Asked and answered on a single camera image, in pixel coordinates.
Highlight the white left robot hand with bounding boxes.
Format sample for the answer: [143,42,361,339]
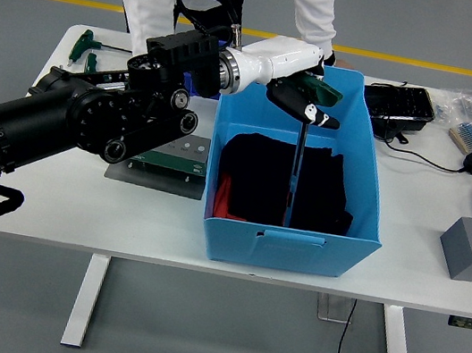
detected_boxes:
[228,29,353,131]

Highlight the person's left hand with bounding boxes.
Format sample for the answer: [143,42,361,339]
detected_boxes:
[333,58,357,72]

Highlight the large green T-handle hex key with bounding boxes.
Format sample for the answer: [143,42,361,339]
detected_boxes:
[271,69,347,234]

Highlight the large blue folding box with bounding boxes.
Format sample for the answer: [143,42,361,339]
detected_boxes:
[191,49,410,288]

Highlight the green hex key stand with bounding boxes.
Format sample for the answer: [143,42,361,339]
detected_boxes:
[103,122,214,202]

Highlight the black plastic tray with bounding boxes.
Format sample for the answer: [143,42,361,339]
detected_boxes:
[355,78,441,149]

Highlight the black cloth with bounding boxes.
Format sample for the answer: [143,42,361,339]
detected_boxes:
[209,127,365,240]

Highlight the red cloth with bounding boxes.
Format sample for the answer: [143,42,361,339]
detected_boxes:
[210,170,255,224]

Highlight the grey floor plate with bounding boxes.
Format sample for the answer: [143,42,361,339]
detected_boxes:
[314,292,356,326]

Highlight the black adapter cable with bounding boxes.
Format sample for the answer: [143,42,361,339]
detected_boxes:
[374,78,472,175]

